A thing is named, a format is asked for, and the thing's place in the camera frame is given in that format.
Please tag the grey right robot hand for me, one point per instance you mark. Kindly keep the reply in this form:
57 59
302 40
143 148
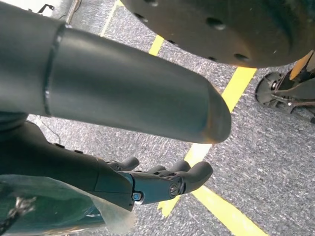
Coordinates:
123 91

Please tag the clear plastic film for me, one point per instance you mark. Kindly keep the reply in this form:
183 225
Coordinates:
49 208

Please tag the black base caster wheel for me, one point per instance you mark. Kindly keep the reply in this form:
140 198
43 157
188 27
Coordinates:
267 91

